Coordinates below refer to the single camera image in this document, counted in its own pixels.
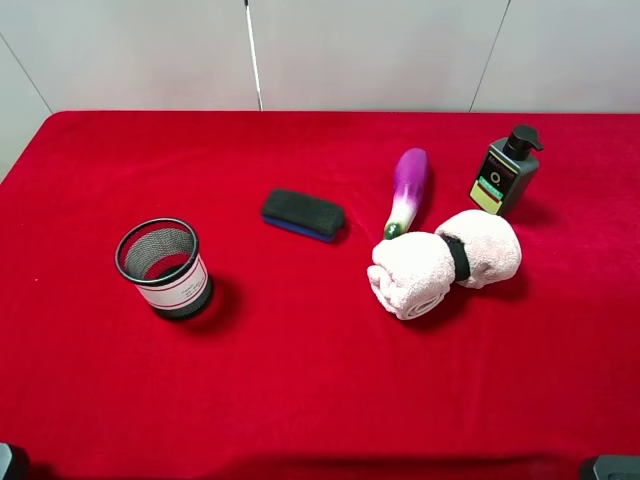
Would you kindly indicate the black and blue eraser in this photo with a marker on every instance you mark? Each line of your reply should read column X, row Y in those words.
column 303, row 214

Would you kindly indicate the purple toy eggplant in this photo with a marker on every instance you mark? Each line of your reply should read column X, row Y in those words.
column 409, row 182

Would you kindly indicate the rolled white towel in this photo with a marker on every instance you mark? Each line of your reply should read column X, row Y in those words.
column 412, row 273

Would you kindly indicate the black mesh pen cup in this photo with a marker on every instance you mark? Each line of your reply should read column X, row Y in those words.
column 161, row 258

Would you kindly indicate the red table cloth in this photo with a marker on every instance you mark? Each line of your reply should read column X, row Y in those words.
column 294, row 370

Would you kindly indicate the dark grey pump bottle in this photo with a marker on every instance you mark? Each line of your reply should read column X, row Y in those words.
column 508, row 167

